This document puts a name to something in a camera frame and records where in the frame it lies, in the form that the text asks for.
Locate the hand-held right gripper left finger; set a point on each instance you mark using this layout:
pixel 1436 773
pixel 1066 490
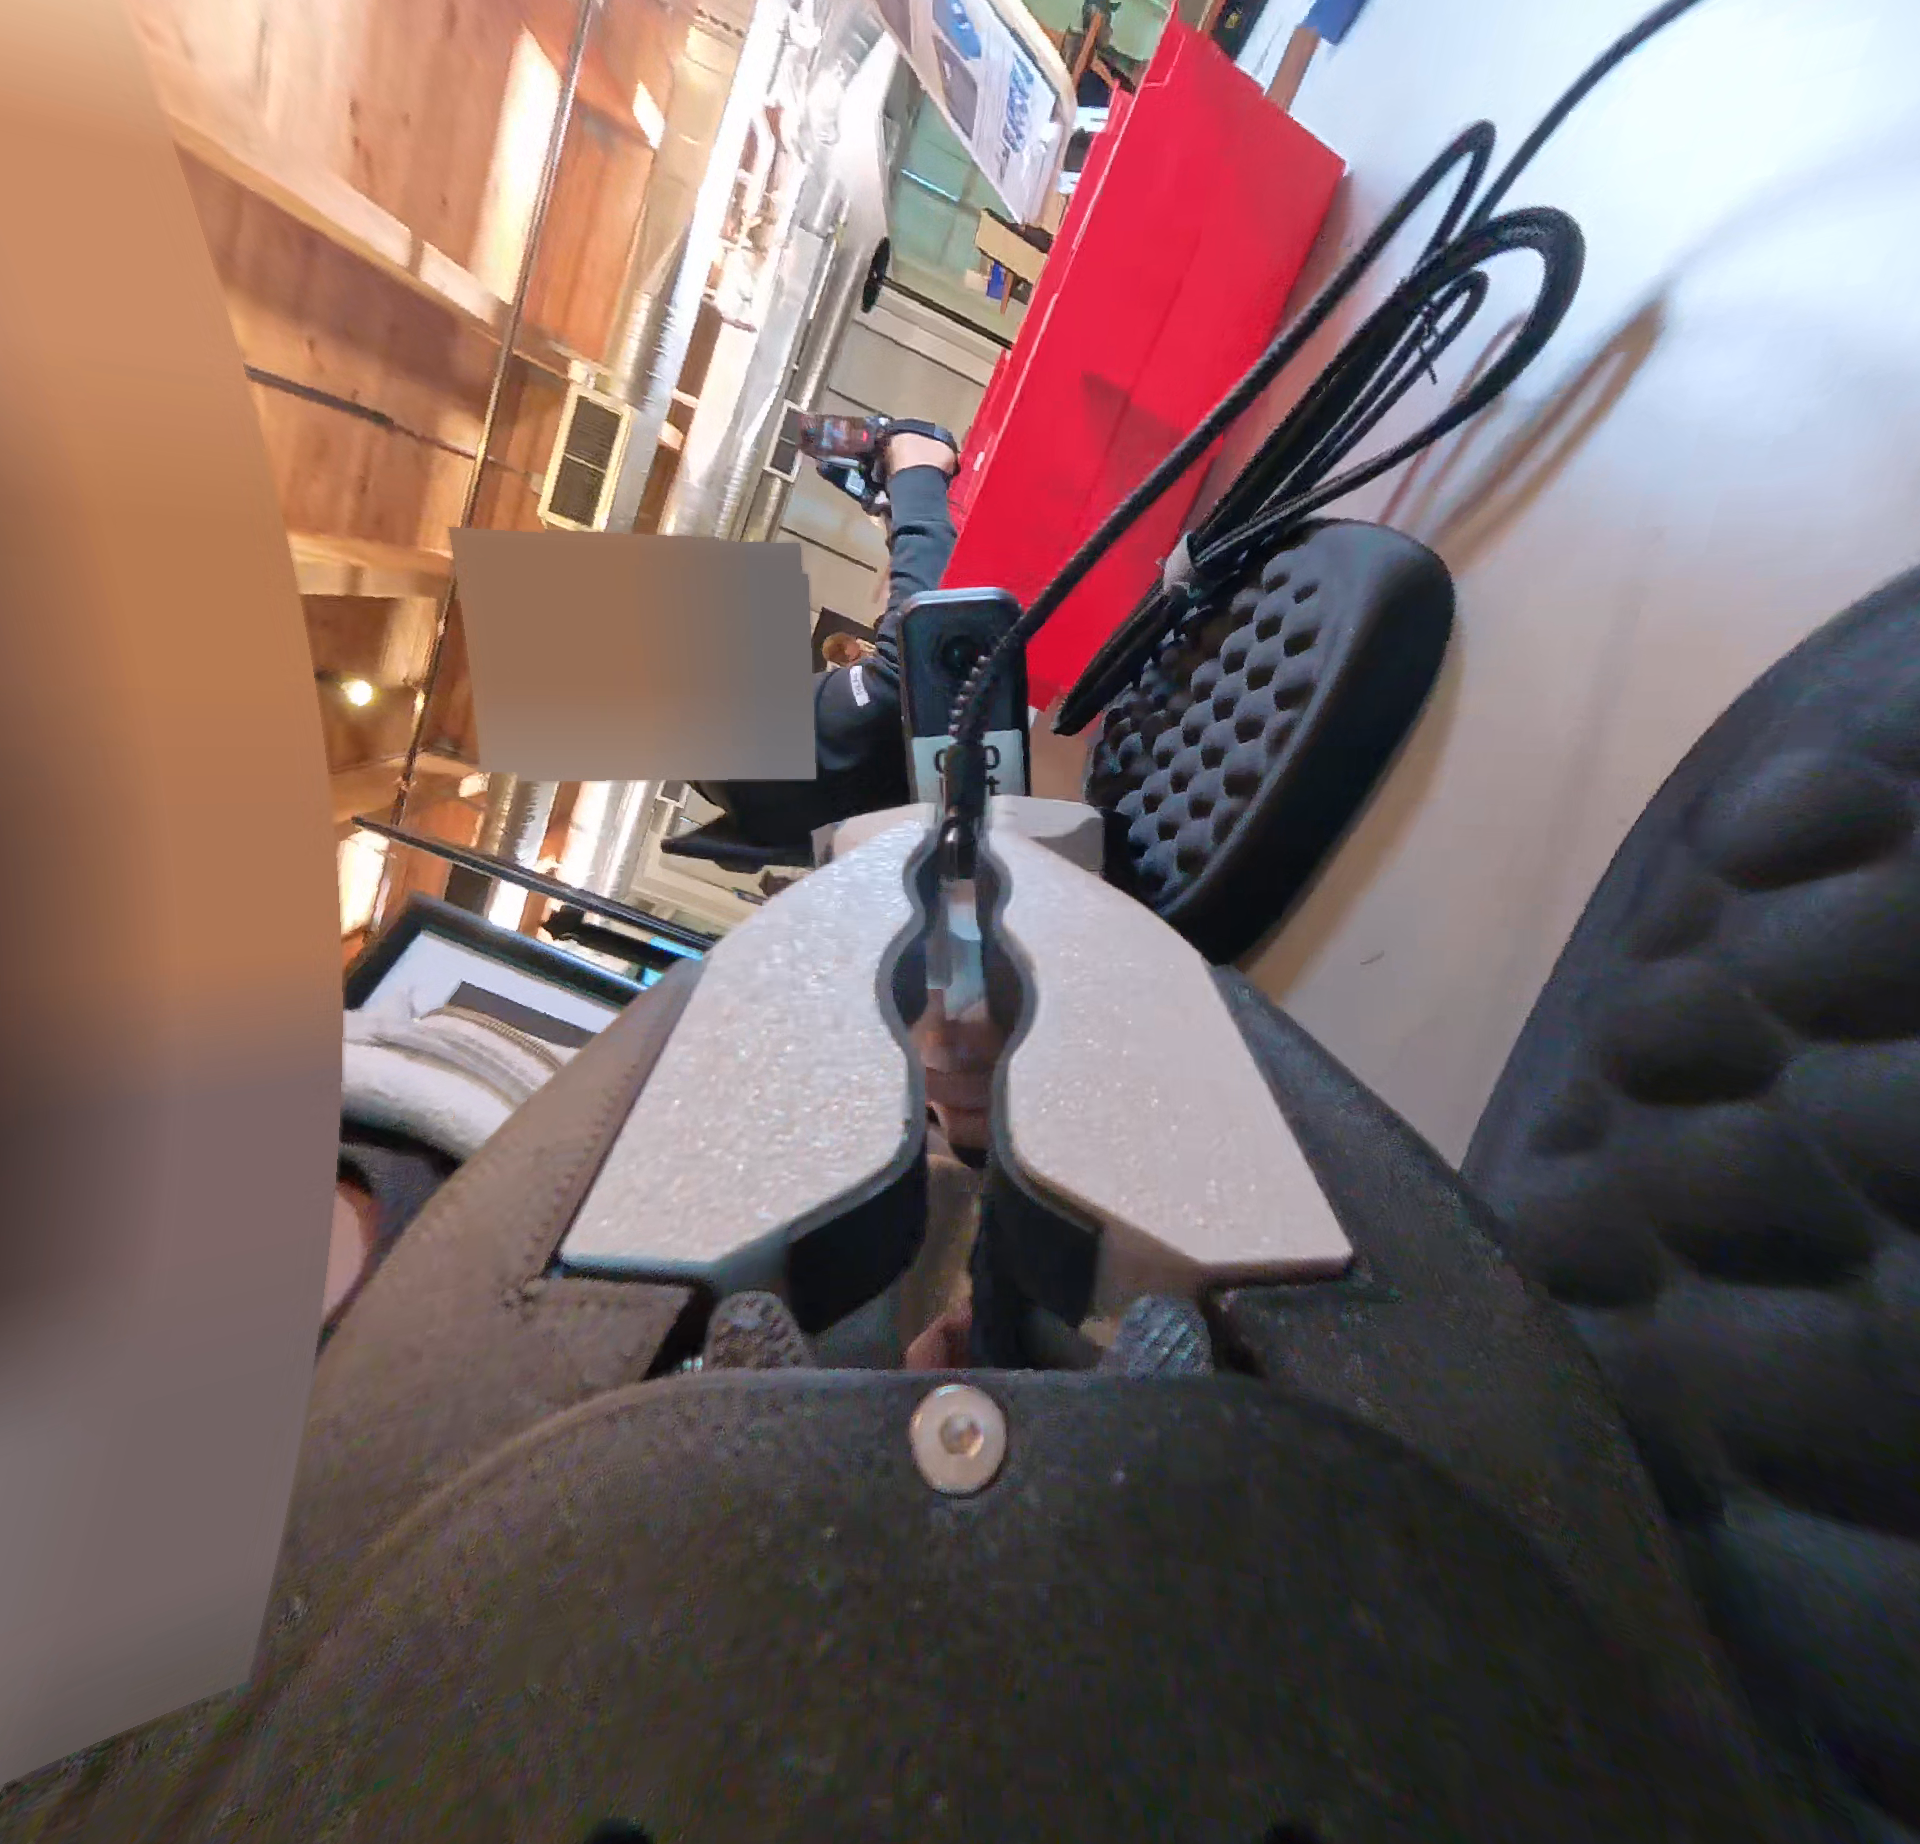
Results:
pixel 749 1064

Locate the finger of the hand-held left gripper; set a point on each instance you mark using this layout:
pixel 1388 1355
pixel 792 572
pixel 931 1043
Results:
pixel 1069 843
pixel 878 825

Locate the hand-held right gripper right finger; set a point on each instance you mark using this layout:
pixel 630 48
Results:
pixel 1155 1108

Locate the grey usb hub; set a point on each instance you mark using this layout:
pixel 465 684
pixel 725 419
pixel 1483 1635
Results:
pixel 952 959

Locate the black framed picture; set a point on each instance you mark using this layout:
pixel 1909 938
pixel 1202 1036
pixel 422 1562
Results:
pixel 494 974

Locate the red folding divider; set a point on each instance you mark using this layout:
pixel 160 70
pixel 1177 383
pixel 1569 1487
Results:
pixel 1139 299

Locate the hanging printed banner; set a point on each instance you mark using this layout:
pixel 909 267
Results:
pixel 974 60

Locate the white wall air vent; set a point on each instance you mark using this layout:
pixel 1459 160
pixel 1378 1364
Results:
pixel 586 457

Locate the silver ventilation duct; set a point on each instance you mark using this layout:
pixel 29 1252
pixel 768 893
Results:
pixel 764 226

